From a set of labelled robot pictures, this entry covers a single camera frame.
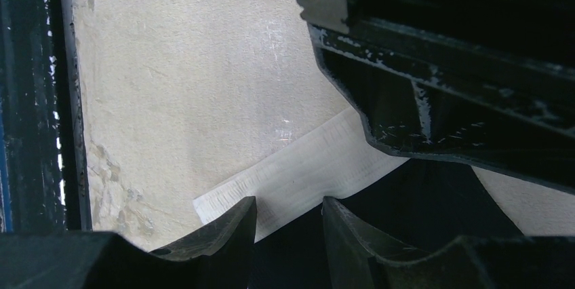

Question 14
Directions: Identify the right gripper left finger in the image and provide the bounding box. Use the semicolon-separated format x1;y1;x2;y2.
1;196;257;288

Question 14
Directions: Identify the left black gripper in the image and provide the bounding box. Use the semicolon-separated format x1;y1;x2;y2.
296;0;574;193

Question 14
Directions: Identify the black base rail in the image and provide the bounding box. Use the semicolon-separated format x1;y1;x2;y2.
1;0;92;233

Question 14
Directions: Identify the black underwear white waistband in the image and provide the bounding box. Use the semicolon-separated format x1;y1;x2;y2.
193;109;520;288

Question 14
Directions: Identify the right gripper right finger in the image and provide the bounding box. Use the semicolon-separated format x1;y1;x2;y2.
322;197;574;288

